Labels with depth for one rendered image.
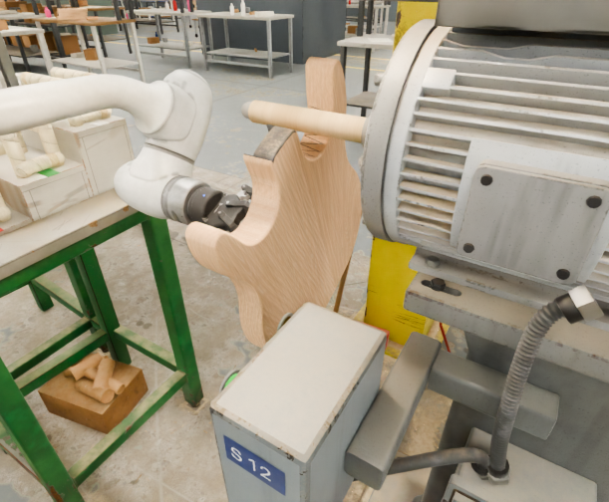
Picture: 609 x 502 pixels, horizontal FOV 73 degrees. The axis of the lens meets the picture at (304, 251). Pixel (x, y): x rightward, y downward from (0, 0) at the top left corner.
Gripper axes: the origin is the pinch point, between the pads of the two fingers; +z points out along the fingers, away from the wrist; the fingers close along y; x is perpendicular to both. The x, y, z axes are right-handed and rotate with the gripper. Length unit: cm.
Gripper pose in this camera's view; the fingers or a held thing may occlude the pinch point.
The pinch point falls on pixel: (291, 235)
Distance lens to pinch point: 69.7
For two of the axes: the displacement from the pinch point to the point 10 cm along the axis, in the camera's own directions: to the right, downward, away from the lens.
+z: 8.5, 3.0, -4.3
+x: -2.1, -5.6, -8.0
